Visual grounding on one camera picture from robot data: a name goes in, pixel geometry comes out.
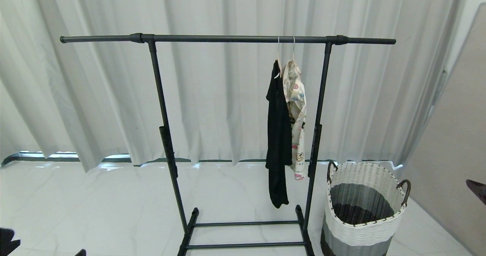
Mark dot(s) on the black clothes rack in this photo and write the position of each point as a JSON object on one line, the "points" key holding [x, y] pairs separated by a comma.
{"points": [[228, 38]]}

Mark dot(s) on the white laundry basket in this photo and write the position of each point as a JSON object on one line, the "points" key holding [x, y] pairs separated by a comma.
{"points": [[360, 233]]}

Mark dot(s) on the cream printed garment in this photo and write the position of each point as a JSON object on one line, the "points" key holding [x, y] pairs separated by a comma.
{"points": [[299, 96]]}

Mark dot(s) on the window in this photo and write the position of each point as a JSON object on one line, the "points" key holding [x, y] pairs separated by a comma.
{"points": [[34, 157]]}

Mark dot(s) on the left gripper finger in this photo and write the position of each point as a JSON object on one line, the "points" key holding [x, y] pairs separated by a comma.
{"points": [[7, 242], [81, 253]]}

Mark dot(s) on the black garment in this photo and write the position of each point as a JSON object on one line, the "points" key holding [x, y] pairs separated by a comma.
{"points": [[279, 134]]}

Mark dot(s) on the pink clothes hanger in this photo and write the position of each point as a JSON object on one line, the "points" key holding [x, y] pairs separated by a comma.
{"points": [[293, 51], [278, 54]]}

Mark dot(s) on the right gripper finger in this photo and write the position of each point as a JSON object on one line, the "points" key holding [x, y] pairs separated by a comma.
{"points": [[479, 190]]}

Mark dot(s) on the white curtain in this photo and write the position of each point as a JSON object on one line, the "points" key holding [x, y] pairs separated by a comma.
{"points": [[209, 96]]}

